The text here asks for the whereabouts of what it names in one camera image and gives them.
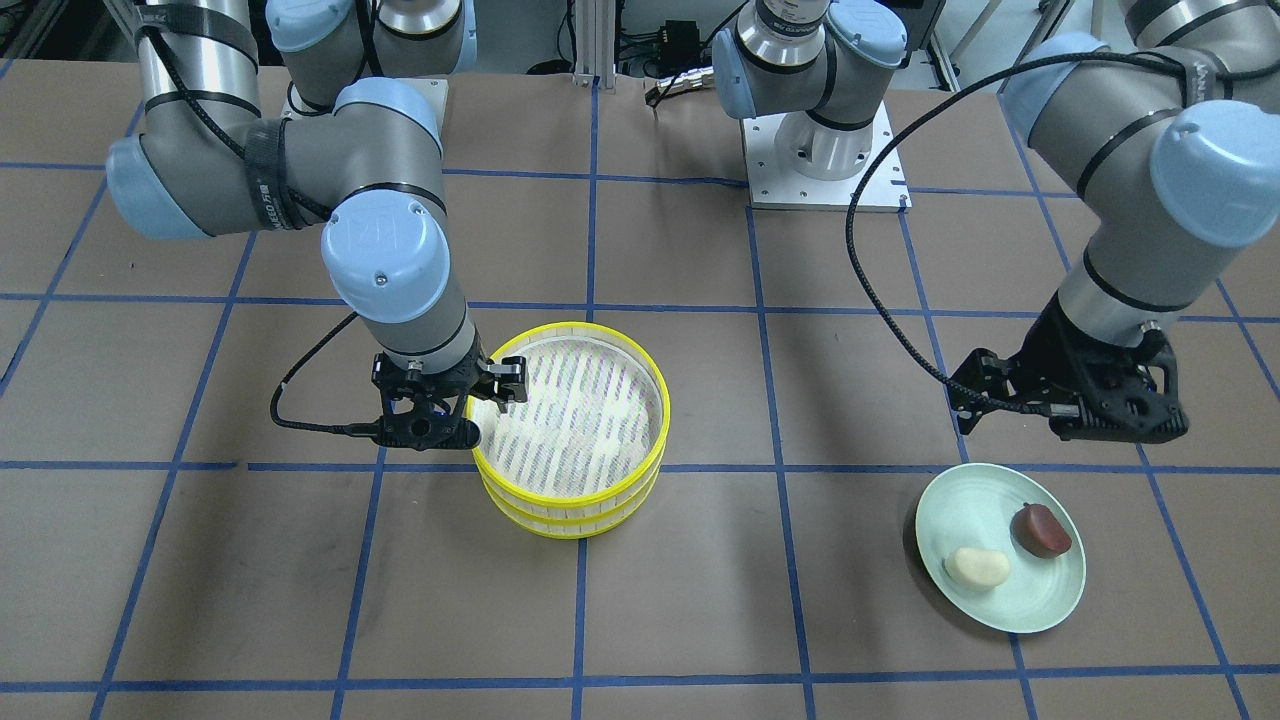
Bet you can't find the yellow rimmed steamer layer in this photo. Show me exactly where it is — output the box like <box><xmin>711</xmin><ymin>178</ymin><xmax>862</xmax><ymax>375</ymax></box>
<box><xmin>465</xmin><ymin>322</ymin><xmax>671</xmax><ymax>500</ymax></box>
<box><xmin>479</xmin><ymin>464</ymin><xmax>660</xmax><ymax>541</ymax></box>

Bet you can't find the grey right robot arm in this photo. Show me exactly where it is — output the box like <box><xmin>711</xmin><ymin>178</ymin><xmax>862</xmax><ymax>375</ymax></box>
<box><xmin>106</xmin><ymin>1</ymin><xmax>526</xmax><ymax>451</ymax></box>

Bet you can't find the dark red bun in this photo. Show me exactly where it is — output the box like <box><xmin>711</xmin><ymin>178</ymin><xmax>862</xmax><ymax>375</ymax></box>
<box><xmin>1010</xmin><ymin>503</ymin><xmax>1073</xmax><ymax>559</ymax></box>

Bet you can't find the light green round plate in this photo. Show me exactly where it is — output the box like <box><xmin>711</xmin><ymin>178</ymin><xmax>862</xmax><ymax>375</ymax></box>
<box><xmin>914</xmin><ymin>462</ymin><xmax>1087</xmax><ymax>634</ymax></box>

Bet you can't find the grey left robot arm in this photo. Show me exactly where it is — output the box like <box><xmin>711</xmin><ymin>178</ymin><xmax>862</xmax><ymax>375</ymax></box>
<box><xmin>710</xmin><ymin>1</ymin><xmax>1277</xmax><ymax>445</ymax></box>

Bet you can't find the white steamed bun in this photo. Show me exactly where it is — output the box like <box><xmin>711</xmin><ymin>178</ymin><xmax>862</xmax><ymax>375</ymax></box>
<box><xmin>943</xmin><ymin>546</ymin><xmax>1012</xmax><ymax>591</ymax></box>

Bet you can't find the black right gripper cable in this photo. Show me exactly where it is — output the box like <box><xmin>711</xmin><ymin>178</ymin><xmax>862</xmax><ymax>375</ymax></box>
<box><xmin>270</xmin><ymin>313</ymin><xmax>387</xmax><ymax>439</ymax></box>

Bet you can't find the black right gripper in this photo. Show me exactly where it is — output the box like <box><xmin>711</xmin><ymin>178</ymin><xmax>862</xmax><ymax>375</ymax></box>
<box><xmin>371</xmin><ymin>354</ymin><xmax>529</xmax><ymax>451</ymax></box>

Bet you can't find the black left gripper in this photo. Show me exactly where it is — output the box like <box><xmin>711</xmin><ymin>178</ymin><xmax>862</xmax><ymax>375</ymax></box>
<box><xmin>948</xmin><ymin>299</ymin><xmax>1189</xmax><ymax>445</ymax></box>

